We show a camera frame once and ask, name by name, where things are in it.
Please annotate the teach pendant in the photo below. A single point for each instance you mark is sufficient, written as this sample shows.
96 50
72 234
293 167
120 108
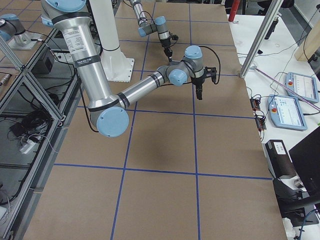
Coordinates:
303 85
286 112

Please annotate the long reacher stick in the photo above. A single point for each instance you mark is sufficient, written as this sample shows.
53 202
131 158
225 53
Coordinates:
288 89

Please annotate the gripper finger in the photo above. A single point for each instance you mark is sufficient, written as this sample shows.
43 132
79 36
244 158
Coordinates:
168 52
199 93

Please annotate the far teach pendant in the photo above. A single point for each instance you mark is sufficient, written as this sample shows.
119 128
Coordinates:
303 85

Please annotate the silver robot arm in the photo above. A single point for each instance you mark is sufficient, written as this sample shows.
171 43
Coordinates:
89 30
148 25

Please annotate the aluminium frame post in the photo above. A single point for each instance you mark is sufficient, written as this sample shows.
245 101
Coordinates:
264 27

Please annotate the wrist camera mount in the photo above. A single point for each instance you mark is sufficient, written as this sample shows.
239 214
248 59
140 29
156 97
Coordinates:
210 72
174 37

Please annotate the black monitor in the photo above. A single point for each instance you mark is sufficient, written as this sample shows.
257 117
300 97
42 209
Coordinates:
305 156

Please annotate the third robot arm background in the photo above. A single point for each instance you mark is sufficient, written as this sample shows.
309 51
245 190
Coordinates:
12 28

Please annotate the red cylinder bottle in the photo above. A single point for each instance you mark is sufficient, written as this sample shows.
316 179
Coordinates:
233 11

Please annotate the near teach pendant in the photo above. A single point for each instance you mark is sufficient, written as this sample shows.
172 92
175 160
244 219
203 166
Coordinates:
286 112

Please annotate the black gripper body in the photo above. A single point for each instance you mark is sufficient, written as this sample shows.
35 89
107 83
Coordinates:
166 44
199 82

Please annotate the black box with label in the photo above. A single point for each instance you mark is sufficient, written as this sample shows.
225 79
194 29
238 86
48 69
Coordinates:
281 164

